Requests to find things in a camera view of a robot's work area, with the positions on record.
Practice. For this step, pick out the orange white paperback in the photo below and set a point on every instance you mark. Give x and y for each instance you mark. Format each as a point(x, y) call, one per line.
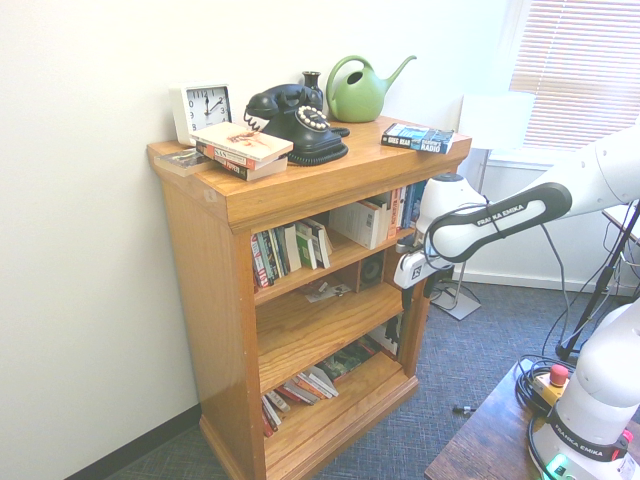
point(310, 387)

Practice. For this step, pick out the white square analog clock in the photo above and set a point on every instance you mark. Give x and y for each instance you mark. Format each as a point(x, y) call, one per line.
point(207, 107)

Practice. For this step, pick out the white black illustrated book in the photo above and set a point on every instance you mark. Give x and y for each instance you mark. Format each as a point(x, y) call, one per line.
point(390, 332)

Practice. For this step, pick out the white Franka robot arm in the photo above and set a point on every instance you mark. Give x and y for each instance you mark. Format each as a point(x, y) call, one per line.
point(500, 220)

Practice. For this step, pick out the black spine thick book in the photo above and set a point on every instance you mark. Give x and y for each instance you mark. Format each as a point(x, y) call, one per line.
point(260, 172)

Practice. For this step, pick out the white page edge paperback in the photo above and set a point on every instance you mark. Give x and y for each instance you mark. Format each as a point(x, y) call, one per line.
point(382, 215)

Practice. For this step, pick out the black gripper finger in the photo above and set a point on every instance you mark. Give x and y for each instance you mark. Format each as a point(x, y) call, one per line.
point(407, 299)
point(428, 289)

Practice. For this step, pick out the white shade floor lamp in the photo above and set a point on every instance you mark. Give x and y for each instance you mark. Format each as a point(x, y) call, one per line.
point(495, 120)

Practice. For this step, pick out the small black floor object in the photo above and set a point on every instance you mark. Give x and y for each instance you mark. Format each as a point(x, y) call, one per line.
point(462, 409)

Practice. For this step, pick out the dark blue spine book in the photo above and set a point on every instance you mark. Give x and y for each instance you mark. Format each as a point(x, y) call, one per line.
point(407, 207)

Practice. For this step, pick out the grey green spine paperback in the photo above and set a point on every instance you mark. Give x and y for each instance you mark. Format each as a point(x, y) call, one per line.
point(280, 252)

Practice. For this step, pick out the blue Darwin's Radio paperback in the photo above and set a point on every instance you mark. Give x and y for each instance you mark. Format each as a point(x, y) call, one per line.
point(417, 137)

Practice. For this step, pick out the black vase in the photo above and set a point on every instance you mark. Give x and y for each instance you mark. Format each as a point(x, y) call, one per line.
point(311, 80)

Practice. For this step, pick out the window blinds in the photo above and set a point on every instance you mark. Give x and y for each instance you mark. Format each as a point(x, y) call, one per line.
point(580, 60)

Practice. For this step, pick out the orange white spine book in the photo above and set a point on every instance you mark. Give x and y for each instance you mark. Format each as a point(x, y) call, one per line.
point(225, 154)

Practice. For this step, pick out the white loose papers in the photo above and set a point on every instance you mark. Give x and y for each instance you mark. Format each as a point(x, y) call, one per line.
point(325, 295)

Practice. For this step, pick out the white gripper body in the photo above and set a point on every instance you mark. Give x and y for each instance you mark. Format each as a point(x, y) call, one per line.
point(415, 270)

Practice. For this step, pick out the wooden bookshelf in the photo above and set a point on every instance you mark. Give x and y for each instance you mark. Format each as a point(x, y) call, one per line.
point(210, 300)

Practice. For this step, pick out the thick white paperback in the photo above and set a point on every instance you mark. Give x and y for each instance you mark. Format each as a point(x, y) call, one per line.
point(292, 247)

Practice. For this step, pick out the white grey thin book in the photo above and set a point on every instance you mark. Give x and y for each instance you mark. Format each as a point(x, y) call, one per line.
point(277, 401)

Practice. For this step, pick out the large cream cover paperback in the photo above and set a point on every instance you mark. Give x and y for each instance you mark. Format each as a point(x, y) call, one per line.
point(355, 222)

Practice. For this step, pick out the small dark cover paperback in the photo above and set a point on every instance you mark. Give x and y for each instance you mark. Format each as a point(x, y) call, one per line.
point(180, 160)

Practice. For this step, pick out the green plastic watering can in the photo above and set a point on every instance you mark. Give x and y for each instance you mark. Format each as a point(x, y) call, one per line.
point(355, 100)

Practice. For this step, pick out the black rotary telephone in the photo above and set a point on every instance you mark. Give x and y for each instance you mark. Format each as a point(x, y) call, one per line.
point(290, 125)

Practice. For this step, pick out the red emergency stop button box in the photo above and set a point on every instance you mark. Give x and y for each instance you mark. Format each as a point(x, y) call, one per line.
point(557, 375)

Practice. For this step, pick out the red spine thin book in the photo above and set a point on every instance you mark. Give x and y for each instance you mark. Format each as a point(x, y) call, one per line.
point(269, 420)

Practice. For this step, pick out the black spine white paperback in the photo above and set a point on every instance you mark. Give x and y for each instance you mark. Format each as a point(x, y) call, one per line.
point(322, 242)

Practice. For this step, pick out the red white spine book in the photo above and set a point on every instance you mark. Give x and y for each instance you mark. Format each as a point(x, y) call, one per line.
point(258, 265)

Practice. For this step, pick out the dark green cover book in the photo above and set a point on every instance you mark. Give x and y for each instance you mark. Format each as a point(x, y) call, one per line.
point(350, 360)

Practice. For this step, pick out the green cover paperback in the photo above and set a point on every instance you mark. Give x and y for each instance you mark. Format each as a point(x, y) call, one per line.
point(303, 245)

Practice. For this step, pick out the blue Thailand guide book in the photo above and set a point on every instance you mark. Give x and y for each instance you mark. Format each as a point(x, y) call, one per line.
point(419, 200)

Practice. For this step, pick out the dark wooden table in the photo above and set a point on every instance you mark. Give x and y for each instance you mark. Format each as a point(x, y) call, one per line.
point(480, 440)

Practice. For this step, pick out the white grey paperback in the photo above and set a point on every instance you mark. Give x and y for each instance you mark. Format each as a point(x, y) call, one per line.
point(325, 380)

